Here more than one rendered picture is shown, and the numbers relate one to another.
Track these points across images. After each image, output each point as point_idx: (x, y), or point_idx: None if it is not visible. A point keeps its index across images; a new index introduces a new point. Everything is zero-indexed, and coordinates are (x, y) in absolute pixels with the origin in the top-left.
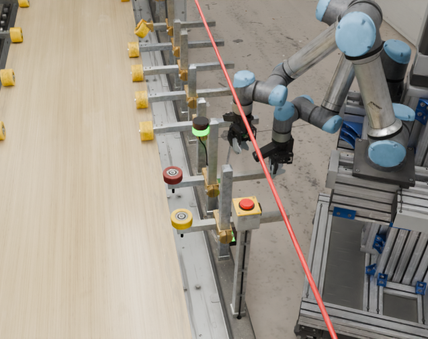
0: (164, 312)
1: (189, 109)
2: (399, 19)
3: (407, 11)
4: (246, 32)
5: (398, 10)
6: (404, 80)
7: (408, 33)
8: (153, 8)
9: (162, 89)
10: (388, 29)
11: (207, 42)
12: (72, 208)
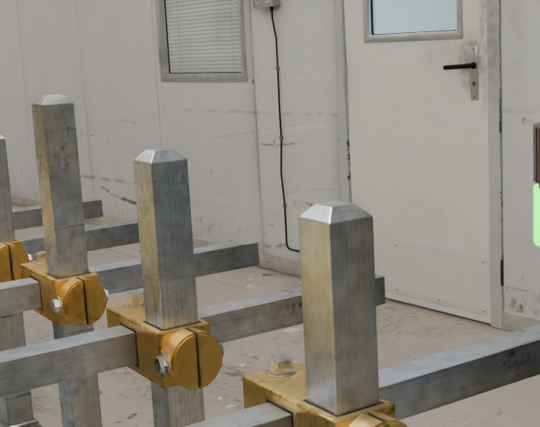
0: None
1: (172, 404)
2: (429, 284)
3: (443, 260)
4: (102, 375)
5: (420, 265)
6: (529, 382)
7: (464, 304)
8: None
9: None
10: (412, 310)
11: (108, 228)
12: None
